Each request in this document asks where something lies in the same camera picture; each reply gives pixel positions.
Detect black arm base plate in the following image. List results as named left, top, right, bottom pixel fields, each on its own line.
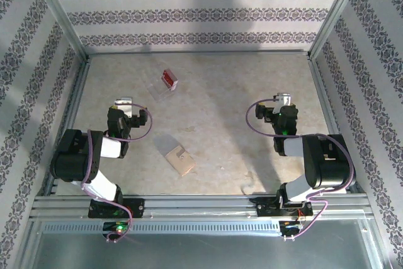
left=88, top=198, right=145, bottom=219
left=256, top=197, right=313, bottom=219

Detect aluminium side rail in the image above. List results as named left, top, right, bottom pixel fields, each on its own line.
left=307, top=56, right=360, bottom=194
left=43, top=56, right=91, bottom=196

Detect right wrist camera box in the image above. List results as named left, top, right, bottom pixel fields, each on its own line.
left=273, top=92, right=292, bottom=106

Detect aluminium corner post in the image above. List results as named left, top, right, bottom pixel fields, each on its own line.
left=26, top=0, right=88, bottom=59
left=310, top=0, right=369, bottom=59

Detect aluminium rail along wall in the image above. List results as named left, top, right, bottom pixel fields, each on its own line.
left=86, top=49, right=311, bottom=59

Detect slotted grey cable duct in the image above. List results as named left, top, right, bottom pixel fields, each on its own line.
left=42, top=221, right=284, bottom=235

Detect long aluminium mounting rail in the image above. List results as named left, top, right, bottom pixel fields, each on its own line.
left=30, top=195, right=374, bottom=220

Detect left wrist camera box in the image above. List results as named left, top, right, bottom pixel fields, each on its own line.
left=113, top=96, right=133, bottom=118

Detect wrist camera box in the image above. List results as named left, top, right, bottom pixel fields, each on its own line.
left=113, top=96, right=133, bottom=118
left=273, top=92, right=292, bottom=106

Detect red item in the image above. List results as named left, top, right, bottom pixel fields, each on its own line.
left=145, top=69, right=179, bottom=103

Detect grey metal sheet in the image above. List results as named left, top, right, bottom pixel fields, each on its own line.
left=18, top=218, right=388, bottom=269

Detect beige card holder clear sleeves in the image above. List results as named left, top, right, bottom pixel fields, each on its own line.
left=153, top=134, right=196, bottom=177

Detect small controller circuit board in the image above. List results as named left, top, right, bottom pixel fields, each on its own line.
left=280, top=220, right=305, bottom=235
left=103, top=221, right=130, bottom=235

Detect purple cable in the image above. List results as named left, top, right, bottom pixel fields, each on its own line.
left=81, top=104, right=154, bottom=244
left=246, top=98, right=354, bottom=241

